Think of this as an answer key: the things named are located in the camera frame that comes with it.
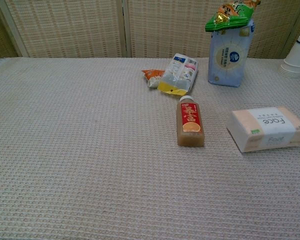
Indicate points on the white Face tissue pack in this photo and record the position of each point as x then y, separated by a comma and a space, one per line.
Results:
267, 130

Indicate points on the blue wet wipes pack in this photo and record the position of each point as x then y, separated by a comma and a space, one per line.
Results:
227, 60

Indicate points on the juice bottle with red label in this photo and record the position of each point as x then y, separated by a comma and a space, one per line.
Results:
190, 120

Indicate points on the small orange snack packet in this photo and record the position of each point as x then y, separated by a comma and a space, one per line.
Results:
151, 73

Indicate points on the yellow and white snack bag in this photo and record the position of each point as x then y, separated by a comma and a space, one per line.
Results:
178, 75

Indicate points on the beige waffle-weave tablecloth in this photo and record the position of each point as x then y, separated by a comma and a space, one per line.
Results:
90, 150

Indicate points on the woven folding screen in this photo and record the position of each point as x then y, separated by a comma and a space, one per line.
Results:
65, 27

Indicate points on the green peanut snack bag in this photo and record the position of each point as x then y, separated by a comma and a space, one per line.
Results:
227, 17

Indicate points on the stack of white paper cups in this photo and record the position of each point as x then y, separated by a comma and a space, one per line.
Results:
296, 57

